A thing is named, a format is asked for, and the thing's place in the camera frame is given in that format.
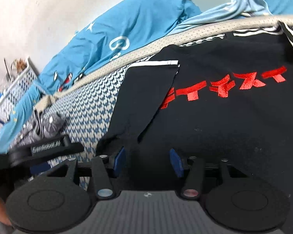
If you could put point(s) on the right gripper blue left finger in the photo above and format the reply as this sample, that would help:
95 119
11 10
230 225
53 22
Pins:
104 167

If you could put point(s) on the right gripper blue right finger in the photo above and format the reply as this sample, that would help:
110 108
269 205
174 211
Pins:
189 168

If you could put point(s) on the black shirt red lettering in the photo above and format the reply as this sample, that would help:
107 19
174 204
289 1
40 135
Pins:
210 107

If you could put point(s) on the grey doodle print folded garment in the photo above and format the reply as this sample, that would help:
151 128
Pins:
38 128

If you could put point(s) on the blue houndstooth storage bag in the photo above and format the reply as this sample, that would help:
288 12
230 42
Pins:
88 97

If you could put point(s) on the white plastic laundry basket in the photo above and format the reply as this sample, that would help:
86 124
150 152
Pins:
14 92

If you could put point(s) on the blue airplane print bedsheet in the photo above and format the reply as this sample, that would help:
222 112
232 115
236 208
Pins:
129 25

